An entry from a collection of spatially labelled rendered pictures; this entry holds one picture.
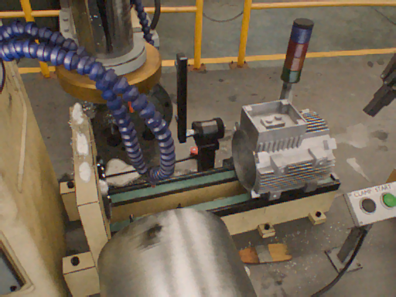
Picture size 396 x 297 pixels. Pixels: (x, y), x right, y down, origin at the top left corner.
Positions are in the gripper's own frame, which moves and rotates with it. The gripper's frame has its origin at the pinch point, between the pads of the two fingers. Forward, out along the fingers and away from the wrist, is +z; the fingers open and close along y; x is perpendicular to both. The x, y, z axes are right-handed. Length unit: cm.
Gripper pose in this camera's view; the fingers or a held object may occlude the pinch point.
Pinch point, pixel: (379, 101)
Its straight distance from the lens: 90.9
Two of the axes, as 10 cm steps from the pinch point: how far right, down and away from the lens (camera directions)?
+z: -5.0, 7.3, 4.8
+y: 2.7, 6.5, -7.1
